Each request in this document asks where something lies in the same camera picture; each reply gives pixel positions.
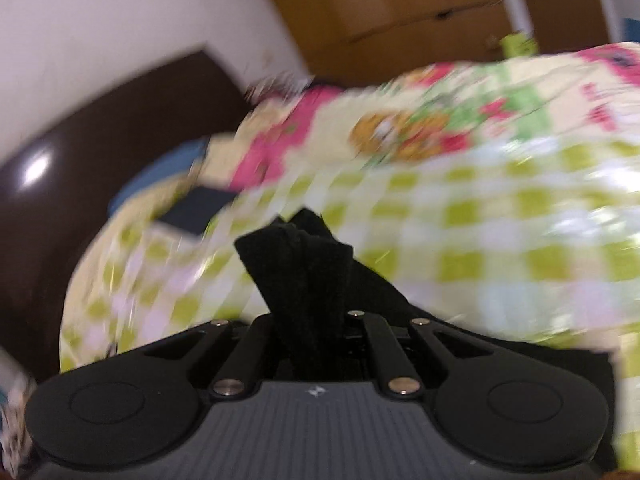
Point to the black pants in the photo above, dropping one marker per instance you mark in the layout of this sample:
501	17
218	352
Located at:
514	404

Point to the cartoon print quilt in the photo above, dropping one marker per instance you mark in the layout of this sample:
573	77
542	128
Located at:
435	110

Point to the dark navy folded cloth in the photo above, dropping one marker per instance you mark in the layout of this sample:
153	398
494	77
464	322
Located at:
191	213

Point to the blue pillow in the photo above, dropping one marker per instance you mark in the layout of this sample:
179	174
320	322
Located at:
171	164

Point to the brown wooden wardrobe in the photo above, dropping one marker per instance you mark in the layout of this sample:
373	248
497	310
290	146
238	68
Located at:
358	42

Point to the green checkered plastic sheet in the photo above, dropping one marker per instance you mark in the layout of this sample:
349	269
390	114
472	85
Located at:
536	241

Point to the dark brown headboard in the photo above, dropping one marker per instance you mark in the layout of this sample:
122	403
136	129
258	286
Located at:
55	191

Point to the brown wooden door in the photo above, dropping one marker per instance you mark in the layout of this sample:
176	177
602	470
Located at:
567	25

